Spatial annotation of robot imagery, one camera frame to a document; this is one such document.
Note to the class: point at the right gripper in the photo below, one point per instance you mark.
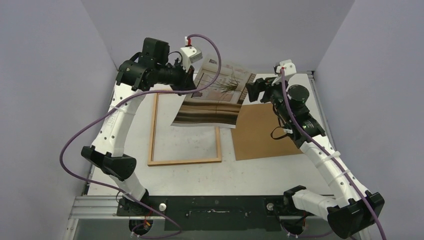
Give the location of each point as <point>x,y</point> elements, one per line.
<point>262,91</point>

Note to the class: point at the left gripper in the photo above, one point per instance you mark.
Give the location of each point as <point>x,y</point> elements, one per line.
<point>188,83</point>

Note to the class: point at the photo print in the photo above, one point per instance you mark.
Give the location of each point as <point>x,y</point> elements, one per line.
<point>219,104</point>

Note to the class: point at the brown backing board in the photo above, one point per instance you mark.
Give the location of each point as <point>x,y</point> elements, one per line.
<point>256,134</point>

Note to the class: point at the wooden picture frame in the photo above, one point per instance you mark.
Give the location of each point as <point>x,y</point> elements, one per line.
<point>152,138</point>

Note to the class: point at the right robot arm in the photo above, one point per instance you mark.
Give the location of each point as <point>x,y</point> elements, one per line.
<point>352,208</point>

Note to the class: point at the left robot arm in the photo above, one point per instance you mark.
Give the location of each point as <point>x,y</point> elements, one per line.
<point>135,77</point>

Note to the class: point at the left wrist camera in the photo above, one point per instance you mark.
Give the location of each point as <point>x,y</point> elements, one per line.
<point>190,54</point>

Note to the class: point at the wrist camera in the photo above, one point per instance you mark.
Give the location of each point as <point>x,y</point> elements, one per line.
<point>285,70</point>
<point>190,54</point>

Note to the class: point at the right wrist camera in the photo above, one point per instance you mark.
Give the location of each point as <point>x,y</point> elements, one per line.
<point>285,70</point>

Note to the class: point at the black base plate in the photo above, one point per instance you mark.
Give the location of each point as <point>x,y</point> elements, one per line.
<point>226,213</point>

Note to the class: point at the aluminium rail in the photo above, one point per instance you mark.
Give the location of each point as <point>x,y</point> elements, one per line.
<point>108,207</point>

